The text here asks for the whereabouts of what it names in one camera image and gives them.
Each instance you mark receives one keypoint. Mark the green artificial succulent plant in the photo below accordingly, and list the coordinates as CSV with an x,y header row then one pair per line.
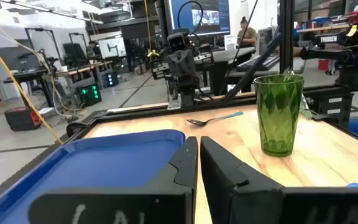
x,y
305,109

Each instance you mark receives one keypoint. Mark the black aluminium table frame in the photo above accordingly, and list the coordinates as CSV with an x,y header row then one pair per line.
x,y
286,31

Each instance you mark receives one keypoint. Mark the white-screen monitor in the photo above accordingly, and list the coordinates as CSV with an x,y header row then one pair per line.
x,y
112,47

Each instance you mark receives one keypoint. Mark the small red bin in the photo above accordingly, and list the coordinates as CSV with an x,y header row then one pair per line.
x,y
323,64

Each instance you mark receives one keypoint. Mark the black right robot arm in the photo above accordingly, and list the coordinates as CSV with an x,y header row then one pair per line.
x,y
183,91

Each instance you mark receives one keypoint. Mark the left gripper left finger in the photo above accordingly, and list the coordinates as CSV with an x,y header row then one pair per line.
x,y
154,205

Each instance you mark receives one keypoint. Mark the person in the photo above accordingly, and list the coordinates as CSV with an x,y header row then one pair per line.
x,y
248,34
90,49

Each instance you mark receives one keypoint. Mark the black keyboard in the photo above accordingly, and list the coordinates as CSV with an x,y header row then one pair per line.
x,y
256,63

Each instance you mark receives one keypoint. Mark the large computer monitor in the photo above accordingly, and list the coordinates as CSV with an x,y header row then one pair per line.
x,y
185,15

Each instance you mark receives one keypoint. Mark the wooden workbench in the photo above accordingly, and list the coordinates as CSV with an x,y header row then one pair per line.
x,y
82,67

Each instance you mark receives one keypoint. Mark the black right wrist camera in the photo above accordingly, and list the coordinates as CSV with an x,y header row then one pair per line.
x,y
177,42

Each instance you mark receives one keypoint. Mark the black computer with green lights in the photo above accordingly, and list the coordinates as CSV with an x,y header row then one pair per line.
x,y
89,94

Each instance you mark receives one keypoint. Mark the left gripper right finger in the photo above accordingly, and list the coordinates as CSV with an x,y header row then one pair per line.
x,y
259,205

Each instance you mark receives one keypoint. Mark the white sign card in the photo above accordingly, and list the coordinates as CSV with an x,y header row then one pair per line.
x,y
229,42

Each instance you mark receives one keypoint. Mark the blue plastic tray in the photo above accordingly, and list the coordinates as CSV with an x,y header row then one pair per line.
x,y
104,161

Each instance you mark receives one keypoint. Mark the black computer with blue lights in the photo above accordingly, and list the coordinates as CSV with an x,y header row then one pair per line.
x,y
111,79

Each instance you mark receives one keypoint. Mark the yellow tape tag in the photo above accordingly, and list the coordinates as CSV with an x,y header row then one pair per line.
x,y
351,30

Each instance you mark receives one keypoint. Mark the red and black toolbox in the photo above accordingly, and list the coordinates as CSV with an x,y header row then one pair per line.
x,y
20,119

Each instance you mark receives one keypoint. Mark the black desk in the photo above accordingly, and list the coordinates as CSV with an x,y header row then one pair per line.
x,y
232,54

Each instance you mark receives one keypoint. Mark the green faceted plastic cup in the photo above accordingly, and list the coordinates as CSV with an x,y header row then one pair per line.
x,y
278,124

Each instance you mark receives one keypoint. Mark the black Trossen-branded robot arm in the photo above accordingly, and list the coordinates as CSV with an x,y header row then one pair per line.
x,y
337,102

